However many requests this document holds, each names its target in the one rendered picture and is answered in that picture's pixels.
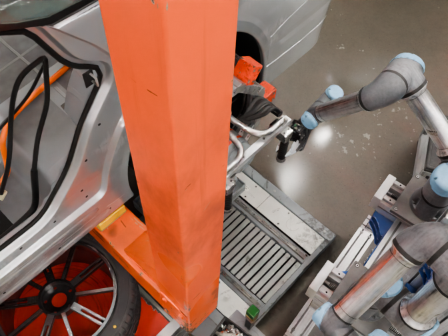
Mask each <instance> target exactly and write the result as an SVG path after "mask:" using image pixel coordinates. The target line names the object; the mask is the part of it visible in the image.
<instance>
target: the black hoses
mask: <svg viewBox="0 0 448 336"><path fill-rule="evenodd" d="M263 108H264V109H263ZM262 109H263V110H262ZM261 110H262V111H261ZM270 112H271V113H272V114H274V115H275V116H276V117H280V116H281V115H282V114H283V111H282V110H281V109H280V108H278V107H277V106H275V105H274V104H272V102H270V101H268V100H267V99H266V98H264V97H262V96H258V97H256V98H254V100H252V102H251V104H250V105H249V106H248V108H247V110H246V112H245V113H244V115H243V114H240V115H239V116H238V117H237V119H238V120H240V121H241V122H242V123H244V124H246V125H248V126H250V125H251V123H252V120H256V119H260V118H262V117H264V116H266V115H268V114H269V113H270Z"/></svg>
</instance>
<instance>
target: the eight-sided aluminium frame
mask: <svg viewBox="0 0 448 336"><path fill-rule="evenodd" d="M238 93H246V94H247V105H246V110H247V108H248V106H249V105H250V104H251V102H252V100H254V98H256V97H258V96H262V97H264V94H265V88H264V87H263V86H262V85H260V84H258V82H256V81H255V82H254V84H253V85H246V84H245V83H244V82H242V81H241V80H240V79H238V78H237V77H236V76H233V92H232V97H234V96H235V95H236V94H238ZM260 120H261V118H260V119H256V120H252V123H251V125H250V127H251V128H253V129H255V128H256V126H258V124H259V122H260ZM235 132H237V133H238V134H239V135H241V134H242V133H243V130H241V129H240V128H237V130H236V131H235ZM250 136H251V135H250V134H248V133H246V132H244V134H243V136H242V137H243V138H244V139H246V140H248V139H249V138H250Z"/></svg>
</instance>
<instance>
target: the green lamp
mask: <svg viewBox="0 0 448 336"><path fill-rule="evenodd" d="M259 312H260V310H259V309H258V308H257V307H256V306H254V304H252V305H251V306H250V307H249V308H248V309H247V310H246V315H248V316H249V317H250V318H251V319H252V320H254V318H256V316H258V314H259Z"/></svg>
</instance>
